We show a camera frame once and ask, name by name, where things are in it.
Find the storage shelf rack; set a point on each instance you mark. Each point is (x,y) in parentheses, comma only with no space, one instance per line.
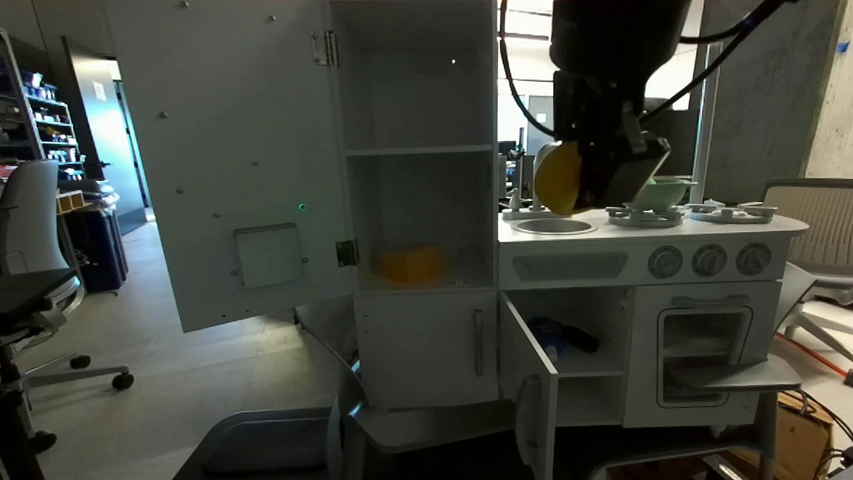
(41,125)

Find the small white cupboard door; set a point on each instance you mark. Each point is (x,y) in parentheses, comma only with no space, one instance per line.
(534,383)

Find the yellow-orange toy cheese block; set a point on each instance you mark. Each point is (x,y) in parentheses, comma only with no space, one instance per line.
(410,267)

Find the white toy kitchen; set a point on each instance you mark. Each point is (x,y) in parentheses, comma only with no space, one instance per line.
(417,89)

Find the grey flat panel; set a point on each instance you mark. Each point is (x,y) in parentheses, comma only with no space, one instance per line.
(756,374)

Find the grey office chair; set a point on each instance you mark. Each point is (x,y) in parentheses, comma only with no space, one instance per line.
(29,231)

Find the grey mesh chair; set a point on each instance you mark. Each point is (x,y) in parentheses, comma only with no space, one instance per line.
(816,227)

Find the brown cardboard box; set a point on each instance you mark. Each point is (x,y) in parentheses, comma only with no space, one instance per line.
(800,435)

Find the grey toy faucet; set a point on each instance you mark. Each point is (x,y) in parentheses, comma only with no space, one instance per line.
(514,210)

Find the black suitcase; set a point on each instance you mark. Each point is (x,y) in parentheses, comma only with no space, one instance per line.
(97,250)

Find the white lower cabinet door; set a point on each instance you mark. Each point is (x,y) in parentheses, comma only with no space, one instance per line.
(417,357)

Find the grey round stove knob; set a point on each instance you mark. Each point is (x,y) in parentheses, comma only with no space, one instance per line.
(710,261)
(664,262)
(752,261)

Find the grey base platform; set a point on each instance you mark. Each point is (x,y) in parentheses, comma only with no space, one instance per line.
(266,445)

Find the white toy oven door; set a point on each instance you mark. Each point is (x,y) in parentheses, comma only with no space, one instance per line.
(642,357)

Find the green toy bowl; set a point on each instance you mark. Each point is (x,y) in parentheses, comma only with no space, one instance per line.
(670,193)

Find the grey toy burner grate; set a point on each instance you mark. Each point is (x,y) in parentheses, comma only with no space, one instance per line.
(736,215)
(642,221)

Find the grey upright pole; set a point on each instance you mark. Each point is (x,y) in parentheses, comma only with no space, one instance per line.
(708,143)

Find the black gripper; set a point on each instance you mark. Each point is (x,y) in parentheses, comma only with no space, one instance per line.
(601,110)

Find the blue object in cupboard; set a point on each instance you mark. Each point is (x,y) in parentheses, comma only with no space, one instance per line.
(561,338)

